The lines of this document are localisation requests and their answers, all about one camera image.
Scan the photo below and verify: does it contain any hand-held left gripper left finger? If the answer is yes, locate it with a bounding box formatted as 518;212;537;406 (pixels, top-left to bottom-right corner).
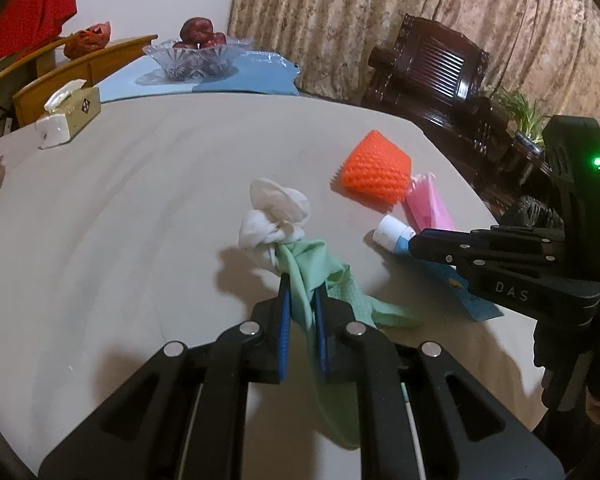
39;274;293;480

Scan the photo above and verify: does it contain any beige tissue box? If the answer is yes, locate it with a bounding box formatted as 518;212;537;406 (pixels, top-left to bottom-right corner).
35;79;102;150

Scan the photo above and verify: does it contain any beige patterned curtain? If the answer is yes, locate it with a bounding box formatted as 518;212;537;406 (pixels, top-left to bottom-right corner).
227;0;600;171

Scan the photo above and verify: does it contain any orange foam fruit net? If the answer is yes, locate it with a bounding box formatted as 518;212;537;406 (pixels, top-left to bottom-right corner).
330;130;412;206

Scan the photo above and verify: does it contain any orange plastic bag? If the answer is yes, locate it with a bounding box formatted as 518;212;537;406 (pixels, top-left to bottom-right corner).
62;21;112;59

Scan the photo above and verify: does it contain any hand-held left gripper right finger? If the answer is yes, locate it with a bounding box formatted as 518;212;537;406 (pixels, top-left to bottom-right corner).
312;287;566;480

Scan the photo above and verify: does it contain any white crumpled cloth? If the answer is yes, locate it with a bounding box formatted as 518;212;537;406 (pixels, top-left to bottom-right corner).
238;177;312;276

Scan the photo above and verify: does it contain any green rubber glove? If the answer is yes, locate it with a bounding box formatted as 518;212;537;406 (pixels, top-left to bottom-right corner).
272;239;423;447

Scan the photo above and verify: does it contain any glass fruit bowl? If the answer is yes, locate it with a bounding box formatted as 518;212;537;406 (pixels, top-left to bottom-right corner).
142;36;255;82

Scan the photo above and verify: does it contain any blue scalloped table cover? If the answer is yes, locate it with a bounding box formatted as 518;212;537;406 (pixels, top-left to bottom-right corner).
97;50;301;103

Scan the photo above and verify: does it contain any beige table cover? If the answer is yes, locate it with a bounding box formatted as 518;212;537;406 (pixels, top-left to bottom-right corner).
0;91;546;476

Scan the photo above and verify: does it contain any potted green plant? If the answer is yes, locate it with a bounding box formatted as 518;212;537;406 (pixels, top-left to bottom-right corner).
487;85;556;148

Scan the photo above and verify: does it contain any light wooden chair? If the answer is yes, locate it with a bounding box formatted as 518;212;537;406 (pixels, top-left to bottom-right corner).
0;37;81;101
12;35;158;126

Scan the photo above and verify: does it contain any blue toothpaste tube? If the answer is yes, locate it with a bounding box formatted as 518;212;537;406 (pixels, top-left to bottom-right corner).
372;214;505;322

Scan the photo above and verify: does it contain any trash bin with black bag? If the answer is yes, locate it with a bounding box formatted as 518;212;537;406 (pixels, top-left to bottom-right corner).
500;195;565;231

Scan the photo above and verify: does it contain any dark wooden armchair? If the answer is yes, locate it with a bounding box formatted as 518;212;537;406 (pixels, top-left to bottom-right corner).
362;12;496;161

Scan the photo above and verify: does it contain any dark wooden side table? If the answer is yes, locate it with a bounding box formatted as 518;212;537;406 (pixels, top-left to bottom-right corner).
472;95;551;211

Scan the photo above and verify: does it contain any pink plastic bag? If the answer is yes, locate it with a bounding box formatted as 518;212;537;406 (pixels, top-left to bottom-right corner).
404;172;456;233

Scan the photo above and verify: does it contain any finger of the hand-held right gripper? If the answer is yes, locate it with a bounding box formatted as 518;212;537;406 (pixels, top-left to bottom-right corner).
452;259;600;322
409;227;566;267

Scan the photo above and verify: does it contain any red cloth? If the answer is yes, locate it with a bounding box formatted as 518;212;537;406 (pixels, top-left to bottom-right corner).
0;0;77;68

